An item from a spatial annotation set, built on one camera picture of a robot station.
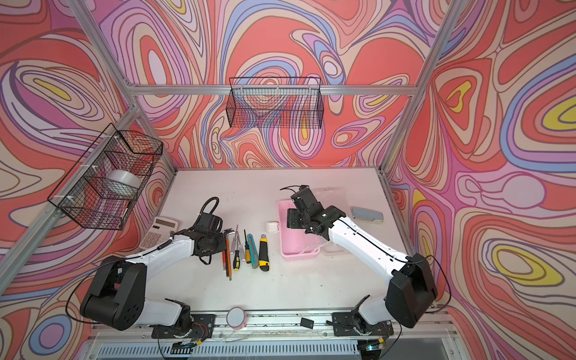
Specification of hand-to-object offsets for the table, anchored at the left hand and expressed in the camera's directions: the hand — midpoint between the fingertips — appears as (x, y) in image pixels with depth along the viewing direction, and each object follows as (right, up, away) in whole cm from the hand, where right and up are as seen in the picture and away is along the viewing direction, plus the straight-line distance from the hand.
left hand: (225, 243), depth 92 cm
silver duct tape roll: (-26, +24, -22) cm, 42 cm away
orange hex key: (+2, -6, -3) cm, 7 cm away
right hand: (+30, +10, -10) cm, 33 cm away
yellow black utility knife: (+16, -5, -5) cm, 18 cm away
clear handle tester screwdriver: (+8, -4, -3) cm, 10 cm away
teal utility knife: (+12, -3, -3) cm, 13 cm away
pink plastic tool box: (+29, 0, +1) cm, 29 cm away
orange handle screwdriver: (+10, -3, -3) cm, 11 cm away
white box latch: (+20, +7, 0) cm, 21 cm away
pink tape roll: (+10, -20, -19) cm, 29 cm away
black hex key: (+1, -3, -1) cm, 3 cm away
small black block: (+33, -23, -17) cm, 44 cm away
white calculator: (-28, +4, +1) cm, 28 cm away
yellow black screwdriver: (+6, -6, -6) cm, 10 cm away
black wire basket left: (-36, +22, -18) cm, 46 cm away
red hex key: (0, -5, -3) cm, 6 cm away
